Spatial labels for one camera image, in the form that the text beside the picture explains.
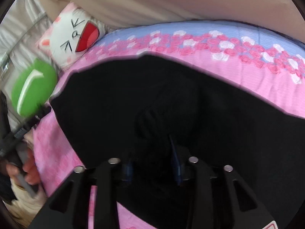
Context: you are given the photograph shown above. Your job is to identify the black pants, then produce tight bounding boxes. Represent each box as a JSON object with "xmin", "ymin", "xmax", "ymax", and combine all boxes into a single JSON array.
[{"xmin": 48, "ymin": 54, "xmax": 305, "ymax": 229}]

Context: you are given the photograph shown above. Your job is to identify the person's left hand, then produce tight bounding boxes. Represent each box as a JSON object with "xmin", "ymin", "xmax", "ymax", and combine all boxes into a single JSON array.
[{"xmin": 6, "ymin": 148, "xmax": 41, "ymax": 187}]

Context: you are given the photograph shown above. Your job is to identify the green round cushion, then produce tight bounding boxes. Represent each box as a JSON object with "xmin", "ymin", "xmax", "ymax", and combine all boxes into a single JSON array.
[{"xmin": 11, "ymin": 58, "xmax": 58, "ymax": 117}]

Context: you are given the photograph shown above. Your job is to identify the white cat face pillow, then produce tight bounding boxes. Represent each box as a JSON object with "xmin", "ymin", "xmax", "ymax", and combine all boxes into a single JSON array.
[{"xmin": 36, "ymin": 2, "xmax": 108, "ymax": 71}]

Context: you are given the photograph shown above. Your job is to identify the beige duvet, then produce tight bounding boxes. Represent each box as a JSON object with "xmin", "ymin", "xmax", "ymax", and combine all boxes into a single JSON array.
[{"xmin": 39, "ymin": 0, "xmax": 304, "ymax": 41}]

